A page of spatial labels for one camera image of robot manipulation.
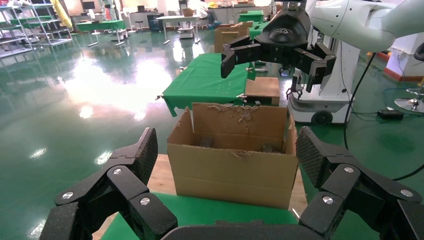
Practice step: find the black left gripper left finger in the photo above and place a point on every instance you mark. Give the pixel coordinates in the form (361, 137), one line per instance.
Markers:
(127, 180)

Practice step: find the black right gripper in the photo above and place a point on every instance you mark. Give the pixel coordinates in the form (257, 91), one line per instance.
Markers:
(284, 36)

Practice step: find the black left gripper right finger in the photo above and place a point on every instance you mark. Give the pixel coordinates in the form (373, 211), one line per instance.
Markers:
(338, 185)

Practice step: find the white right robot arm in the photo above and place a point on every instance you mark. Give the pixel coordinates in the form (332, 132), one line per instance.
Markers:
(359, 20)

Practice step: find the green cloth behind distant carton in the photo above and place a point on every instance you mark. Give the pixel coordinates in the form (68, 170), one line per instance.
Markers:
(257, 30)

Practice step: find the distant open cardboard carton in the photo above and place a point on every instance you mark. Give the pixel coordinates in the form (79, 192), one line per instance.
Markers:
(229, 39)

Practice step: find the large open cardboard carton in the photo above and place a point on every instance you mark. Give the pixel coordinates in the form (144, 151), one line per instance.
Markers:
(198, 172)

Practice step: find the silver binder clip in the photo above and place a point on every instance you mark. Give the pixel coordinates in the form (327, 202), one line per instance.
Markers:
(159, 97)
(242, 96)
(184, 68)

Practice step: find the white wheeled neighbouring robot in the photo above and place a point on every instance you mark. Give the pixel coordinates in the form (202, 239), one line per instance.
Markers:
(334, 79)

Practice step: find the green tablecloth on neighbouring table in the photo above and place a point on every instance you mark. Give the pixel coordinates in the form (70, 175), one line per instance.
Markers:
(205, 79)

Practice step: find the green tablecloth with yellow specks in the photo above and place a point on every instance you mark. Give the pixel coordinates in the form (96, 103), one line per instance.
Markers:
(198, 212)

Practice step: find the black power brick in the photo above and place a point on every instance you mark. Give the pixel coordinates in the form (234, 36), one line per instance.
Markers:
(390, 114)

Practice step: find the small white cart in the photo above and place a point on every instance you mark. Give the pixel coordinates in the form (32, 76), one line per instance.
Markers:
(186, 32)

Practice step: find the chrome stool base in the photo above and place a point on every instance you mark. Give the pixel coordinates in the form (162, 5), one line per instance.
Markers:
(409, 104)

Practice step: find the white long table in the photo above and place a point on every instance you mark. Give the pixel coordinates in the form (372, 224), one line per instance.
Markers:
(176, 18)

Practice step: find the white platform with orange base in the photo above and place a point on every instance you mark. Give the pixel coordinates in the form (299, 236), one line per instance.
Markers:
(403, 63)

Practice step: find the distant green covered table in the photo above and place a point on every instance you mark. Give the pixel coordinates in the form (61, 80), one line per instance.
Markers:
(100, 25)

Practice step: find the white metal shelf rack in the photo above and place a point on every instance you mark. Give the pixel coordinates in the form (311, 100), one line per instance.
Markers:
(14, 36)
(50, 33)

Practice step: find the yellow hanging garment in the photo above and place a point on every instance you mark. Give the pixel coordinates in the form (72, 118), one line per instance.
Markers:
(63, 15)

